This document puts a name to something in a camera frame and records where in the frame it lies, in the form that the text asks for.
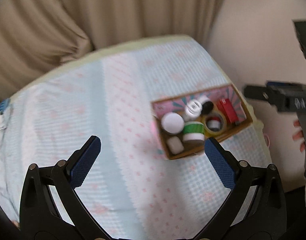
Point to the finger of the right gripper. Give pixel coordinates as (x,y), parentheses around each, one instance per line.
(256,92)
(282,83)

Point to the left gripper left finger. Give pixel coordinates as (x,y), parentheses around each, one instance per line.
(50,207)

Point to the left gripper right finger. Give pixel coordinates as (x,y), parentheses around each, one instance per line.
(255,208)

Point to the red carton box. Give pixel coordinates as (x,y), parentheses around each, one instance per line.
(226,108)

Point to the green labelled jar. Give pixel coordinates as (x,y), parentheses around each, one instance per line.
(193,131)

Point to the person's right hand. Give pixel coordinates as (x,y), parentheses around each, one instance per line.
(299,135)

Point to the black round cap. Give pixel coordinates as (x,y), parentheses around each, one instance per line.
(207,107)

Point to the small red capped bottle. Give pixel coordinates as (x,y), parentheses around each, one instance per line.
(214,123)

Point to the blue pink patterned tablecloth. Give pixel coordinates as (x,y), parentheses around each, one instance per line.
(132,190)

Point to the white lidded jar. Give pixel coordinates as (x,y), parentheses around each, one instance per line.
(172,123)

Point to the small white box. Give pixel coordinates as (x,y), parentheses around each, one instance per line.
(175,145)

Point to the cardboard box with pink lining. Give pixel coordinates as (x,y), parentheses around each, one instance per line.
(185,121)

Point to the beige curtain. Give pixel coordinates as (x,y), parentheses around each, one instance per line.
(37,36)

